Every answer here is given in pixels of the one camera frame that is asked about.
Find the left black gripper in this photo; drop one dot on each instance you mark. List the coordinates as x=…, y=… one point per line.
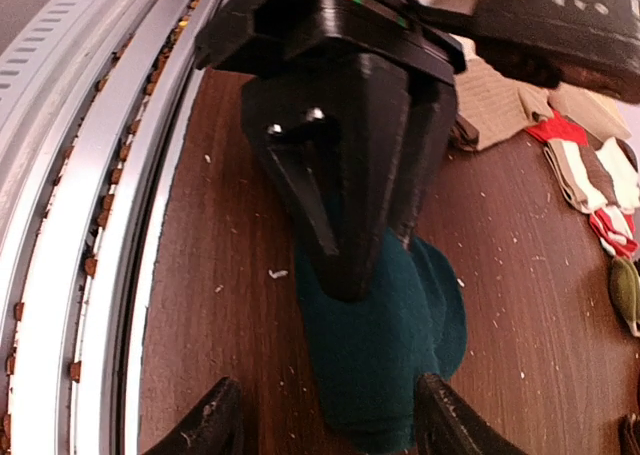
x=330, y=139

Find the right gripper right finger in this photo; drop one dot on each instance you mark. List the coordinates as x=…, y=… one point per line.
x=444, y=423

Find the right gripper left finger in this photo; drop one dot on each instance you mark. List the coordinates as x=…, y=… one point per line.
x=213, y=426

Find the dark teal sock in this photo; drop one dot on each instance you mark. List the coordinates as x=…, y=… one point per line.
x=367, y=356

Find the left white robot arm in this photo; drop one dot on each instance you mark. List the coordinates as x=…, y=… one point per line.
x=592, y=44

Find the tan brown sock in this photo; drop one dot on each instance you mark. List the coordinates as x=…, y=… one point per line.
x=493, y=108

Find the light beige sock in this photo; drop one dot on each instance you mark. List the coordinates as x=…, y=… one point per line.
x=596, y=113

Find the red white brown striped sock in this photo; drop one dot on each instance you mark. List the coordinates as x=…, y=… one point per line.
x=615, y=230

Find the beige brown striped sock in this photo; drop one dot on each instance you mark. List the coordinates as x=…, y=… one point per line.
x=592, y=179

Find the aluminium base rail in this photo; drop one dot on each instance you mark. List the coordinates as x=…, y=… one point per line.
x=96, y=99

